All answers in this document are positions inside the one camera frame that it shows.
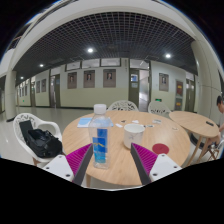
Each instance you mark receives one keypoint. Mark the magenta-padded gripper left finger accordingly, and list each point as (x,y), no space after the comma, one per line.
(58,166)

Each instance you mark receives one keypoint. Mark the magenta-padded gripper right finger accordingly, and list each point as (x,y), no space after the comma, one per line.
(165,166)

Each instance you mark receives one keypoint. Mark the clear blue-label water bottle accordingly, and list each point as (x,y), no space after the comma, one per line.
(99,133)

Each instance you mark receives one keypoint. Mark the flat round red coaster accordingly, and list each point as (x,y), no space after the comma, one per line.
(160,148)

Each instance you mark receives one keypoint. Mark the black bag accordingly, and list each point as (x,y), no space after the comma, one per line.
(43,143)

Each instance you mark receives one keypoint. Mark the white ceramic mug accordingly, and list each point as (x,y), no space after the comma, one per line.
(133,136)

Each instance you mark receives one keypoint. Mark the white plastic lattice chair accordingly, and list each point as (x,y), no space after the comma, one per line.
(20,133)
(159,108)
(122,105)

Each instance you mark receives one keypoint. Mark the light blue booklet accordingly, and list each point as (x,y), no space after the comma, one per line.
(84,122)

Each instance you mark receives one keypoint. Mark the round wooden side table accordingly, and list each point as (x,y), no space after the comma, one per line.
(193,123)

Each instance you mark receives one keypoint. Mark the folding chair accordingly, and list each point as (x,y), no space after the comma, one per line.
(216,150)

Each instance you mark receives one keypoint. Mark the black phone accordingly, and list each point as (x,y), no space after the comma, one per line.
(209,123)

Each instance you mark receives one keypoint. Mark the green exit sign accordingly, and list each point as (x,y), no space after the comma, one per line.
(158,99)

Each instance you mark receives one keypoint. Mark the person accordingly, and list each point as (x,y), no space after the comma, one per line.
(221,113)

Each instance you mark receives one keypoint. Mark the round ceiling lights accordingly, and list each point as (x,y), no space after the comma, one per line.
(90,50)

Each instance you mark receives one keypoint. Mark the framed wall portraits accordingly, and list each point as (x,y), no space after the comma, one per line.
(109,78)

